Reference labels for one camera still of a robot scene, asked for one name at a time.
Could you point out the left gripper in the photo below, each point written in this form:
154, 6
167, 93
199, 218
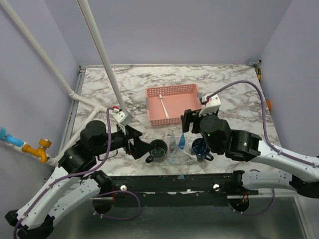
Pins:
140, 148

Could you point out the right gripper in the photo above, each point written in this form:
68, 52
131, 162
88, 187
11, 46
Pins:
189, 116

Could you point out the dark green mug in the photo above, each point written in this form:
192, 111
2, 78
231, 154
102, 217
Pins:
158, 152

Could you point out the dark blue mug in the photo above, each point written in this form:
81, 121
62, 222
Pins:
201, 151

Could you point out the white toothpaste tube red cap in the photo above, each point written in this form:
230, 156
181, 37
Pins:
172, 142

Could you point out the pink perforated plastic basket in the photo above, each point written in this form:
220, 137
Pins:
176, 98

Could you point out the white toothbrush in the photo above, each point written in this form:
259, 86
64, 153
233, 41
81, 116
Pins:
188, 154
164, 108

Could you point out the light blue toothbrush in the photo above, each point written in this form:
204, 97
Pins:
174, 152

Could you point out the blue toothpaste tube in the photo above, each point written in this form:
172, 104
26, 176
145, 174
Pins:
182, 141

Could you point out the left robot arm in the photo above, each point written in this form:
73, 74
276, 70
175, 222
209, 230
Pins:
74, 180

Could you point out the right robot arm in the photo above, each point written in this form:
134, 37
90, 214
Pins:
292, 171

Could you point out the orange clip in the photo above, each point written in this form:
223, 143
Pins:
268, 105

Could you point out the yellow black tool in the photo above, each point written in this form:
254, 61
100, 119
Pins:
259, 73

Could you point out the yellow brass tap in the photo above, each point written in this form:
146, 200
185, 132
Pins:
39, 152

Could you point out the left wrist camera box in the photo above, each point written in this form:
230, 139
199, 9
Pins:
122, 118

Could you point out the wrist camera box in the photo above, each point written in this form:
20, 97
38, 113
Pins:
210, 105
122, 118

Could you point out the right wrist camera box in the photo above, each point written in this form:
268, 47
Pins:
210, 105

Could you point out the white pvc pipe frame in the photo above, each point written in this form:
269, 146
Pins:
97, 108

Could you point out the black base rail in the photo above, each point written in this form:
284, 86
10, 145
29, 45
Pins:
172, 190

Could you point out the silver corner bracket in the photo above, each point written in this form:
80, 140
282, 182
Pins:
255, 63

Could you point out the blue hose connector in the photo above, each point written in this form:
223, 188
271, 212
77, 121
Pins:
8, 138

